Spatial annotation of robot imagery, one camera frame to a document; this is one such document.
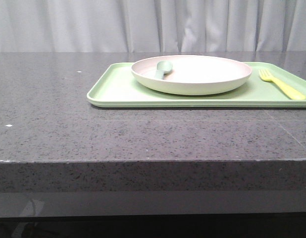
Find white round plate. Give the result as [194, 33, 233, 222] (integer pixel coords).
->
[131, 55, 252, 96]

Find pale green plastic spoon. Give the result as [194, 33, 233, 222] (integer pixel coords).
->
[154, 60, 173, 79]

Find yellow plastic fork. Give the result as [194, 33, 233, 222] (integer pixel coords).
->
[258, 69, 306, 100]

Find white pleated curtain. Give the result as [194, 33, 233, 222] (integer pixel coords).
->
[0, 0, 306, 53]

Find light green rectangular tray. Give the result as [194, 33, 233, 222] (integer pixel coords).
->
[87, 62, 306, 108]

